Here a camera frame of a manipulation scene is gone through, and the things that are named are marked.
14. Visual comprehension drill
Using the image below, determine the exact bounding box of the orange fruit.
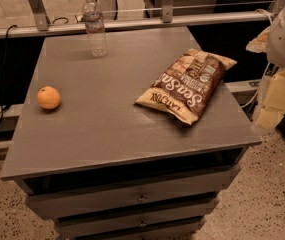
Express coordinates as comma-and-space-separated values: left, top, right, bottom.
37, 86, 61, 110

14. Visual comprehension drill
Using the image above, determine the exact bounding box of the grey drawer cabinet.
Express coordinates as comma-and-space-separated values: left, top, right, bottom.
0, 26, 263, 240

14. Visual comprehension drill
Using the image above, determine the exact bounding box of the grey drawer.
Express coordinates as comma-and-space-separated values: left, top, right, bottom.
69, 216, 207, 240
53, 197, 220, 239
27, 164, 240, 219

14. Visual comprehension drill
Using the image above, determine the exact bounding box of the bottom grey drawer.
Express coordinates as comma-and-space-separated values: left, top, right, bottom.
69, 216, 207, 240

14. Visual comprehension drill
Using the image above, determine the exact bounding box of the middle grey drawer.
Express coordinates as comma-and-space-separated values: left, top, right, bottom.
53, 197, 220, 239

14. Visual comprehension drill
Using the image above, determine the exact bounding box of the top grey drawer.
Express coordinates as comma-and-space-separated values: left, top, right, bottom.
27, 164, 240, 219

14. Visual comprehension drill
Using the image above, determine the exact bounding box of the clear plastic water bottle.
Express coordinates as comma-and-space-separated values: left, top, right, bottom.
82, 0, 107, 57

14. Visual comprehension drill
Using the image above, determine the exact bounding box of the black cable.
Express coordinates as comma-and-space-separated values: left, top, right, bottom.
0, 24, 19, 137

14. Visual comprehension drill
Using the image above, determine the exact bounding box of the metal guard rail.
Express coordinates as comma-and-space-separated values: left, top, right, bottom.
0, 0, 285, 39

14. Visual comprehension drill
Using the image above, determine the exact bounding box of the brown chip bag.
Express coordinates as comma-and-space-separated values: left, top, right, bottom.
135, 49, 237, 125

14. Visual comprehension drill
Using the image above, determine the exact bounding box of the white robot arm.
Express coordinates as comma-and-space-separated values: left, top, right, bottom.
246, 6, 285, 129

